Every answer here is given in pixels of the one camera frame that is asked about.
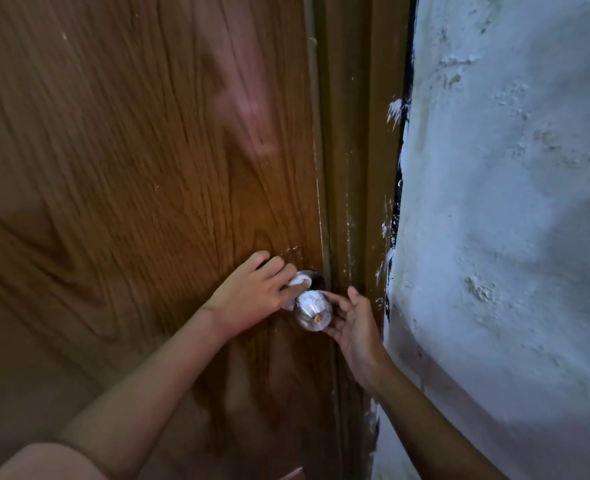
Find brown wooden door frame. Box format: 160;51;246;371
302;0;419;480

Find pink sleeve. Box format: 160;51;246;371
0;442;110;480

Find silver round door knob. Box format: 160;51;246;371
282;270;334;332

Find person's right hand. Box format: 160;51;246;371
320;286;393;390

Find person's left hand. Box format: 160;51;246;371
202;251;312;341

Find white cleaning cloth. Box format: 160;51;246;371
281;275;313;312

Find person's left forearm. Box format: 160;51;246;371
57;309;228;480

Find person's right forearm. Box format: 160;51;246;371
360;362;509;480

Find brown wooden door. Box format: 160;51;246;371
0;0;347;480

